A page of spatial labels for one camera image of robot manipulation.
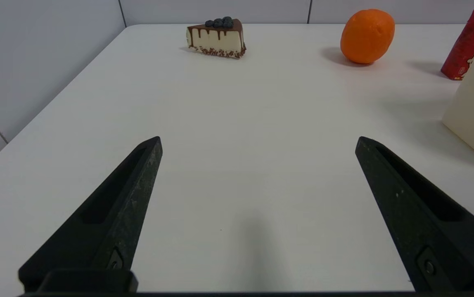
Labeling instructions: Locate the chocolate blueberry cake slice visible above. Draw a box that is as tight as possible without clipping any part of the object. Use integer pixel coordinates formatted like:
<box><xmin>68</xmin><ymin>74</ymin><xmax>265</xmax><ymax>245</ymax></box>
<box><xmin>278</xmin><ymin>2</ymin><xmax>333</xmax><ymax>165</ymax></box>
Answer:
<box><xmin>186</xmin><ymin>16</ymin><xmax>247</xmax><ymax>59</ymax></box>

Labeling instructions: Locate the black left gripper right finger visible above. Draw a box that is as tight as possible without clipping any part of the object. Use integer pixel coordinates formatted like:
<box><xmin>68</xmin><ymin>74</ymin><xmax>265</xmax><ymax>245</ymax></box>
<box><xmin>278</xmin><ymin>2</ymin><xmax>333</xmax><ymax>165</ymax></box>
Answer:
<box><xmin>355</xmin><ymin>137</ymin><xmax>474</xmax><ymax>292</ymax></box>

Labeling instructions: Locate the orange fruit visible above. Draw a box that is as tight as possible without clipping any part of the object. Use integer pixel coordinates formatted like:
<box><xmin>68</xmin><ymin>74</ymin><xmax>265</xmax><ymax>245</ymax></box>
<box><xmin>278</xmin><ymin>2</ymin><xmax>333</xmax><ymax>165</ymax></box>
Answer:
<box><xmin>340</xmin><ymin>9</ymin><xmax>396</xmax><ymax>65</ymax></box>

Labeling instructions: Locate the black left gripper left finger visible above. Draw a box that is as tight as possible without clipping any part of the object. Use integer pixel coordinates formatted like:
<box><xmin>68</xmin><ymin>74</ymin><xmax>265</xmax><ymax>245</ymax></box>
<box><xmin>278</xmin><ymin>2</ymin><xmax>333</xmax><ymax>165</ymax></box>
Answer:
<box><xmin>18</xmin><ymin>137</ymin><xmax>163</xmax><ymax>292</ymax></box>

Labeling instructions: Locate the red milk carton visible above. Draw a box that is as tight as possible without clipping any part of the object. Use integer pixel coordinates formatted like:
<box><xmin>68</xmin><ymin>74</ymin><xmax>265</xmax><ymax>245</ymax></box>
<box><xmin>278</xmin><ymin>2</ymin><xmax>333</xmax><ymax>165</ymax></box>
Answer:
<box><xmin>441</xmin><ymin>8</ymin><xmax>474</xmax><ymax>81</ymax></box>

